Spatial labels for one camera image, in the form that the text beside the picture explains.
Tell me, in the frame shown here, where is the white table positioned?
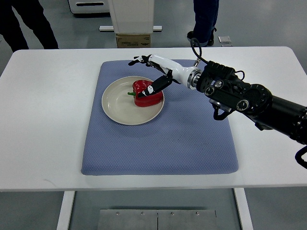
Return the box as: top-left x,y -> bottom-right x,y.
0,47 -> 307,230

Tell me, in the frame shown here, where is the blue textured mat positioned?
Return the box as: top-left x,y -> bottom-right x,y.
81,60 -> 238,175

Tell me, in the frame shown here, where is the small silver floor object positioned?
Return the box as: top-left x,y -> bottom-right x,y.
218,36 -> 232,47

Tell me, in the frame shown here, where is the red bell pepper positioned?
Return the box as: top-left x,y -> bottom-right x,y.
127,80 -> 164,107

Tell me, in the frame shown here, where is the cardboard box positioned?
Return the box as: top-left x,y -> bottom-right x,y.
116,34 -> 151,48

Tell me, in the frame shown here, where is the person in dark trousers left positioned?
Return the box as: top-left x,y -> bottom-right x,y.
0,0 -> 59,52

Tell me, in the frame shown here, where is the white cabinet with handle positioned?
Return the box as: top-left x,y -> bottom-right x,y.
68,0 -> 110,14

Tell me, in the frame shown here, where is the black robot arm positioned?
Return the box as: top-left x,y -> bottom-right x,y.
188,53 -> 307,145

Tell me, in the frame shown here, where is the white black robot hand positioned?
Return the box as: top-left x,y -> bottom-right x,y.
129,55 -> 202,98

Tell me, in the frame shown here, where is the metal floor plate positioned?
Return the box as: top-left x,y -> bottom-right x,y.
97,209 -> 218,230

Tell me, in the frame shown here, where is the cream round plate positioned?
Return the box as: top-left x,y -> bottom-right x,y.
102,76 -> 164,126

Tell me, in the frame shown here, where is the white pedestal column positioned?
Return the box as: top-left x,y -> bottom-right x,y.
99,0 -> 163,34

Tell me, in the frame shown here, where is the person in jeans right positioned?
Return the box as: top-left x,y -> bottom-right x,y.
187,0 -> 219,47

